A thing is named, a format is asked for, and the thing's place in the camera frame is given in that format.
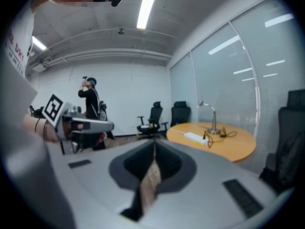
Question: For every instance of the black office chair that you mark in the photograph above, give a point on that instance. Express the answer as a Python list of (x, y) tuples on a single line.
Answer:
[(290, 147), (296, 98), (153, 119), (180, 114)]

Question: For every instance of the round ceiling fixture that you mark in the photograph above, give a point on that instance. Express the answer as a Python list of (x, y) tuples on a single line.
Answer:
[(121, 31)]

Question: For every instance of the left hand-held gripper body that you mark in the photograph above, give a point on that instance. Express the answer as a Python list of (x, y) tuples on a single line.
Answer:
[(53, 108)]

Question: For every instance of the grey backpack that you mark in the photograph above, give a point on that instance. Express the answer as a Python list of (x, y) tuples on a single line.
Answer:
[(102, 110)]

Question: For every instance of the white printed T-shirt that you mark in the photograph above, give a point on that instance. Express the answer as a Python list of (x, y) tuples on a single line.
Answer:
[(20, 37)]

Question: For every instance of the person's left forearm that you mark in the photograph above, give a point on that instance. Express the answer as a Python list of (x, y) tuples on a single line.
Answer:
[(29, 126)]

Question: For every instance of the silver desk lamp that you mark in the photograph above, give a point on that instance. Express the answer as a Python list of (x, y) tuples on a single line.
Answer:
[(214, 121)]

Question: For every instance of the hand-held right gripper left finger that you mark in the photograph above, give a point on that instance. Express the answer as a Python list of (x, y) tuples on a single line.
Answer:
[(134, 206)]

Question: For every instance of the white power strip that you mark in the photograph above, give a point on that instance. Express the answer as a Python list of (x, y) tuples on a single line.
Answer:
[(195, 137)]

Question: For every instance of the white ceiling pipes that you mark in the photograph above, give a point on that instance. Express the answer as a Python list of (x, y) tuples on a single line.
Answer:
[(107, 54)]

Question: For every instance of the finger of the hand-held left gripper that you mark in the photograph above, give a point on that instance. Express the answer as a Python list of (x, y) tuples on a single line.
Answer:
[(100, 125)]

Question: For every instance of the long ceiling light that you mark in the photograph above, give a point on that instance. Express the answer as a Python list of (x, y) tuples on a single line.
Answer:
[(148, 6), (38, 43)]

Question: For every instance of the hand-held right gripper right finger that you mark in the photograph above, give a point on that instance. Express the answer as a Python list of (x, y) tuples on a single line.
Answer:
[(151, 182)]

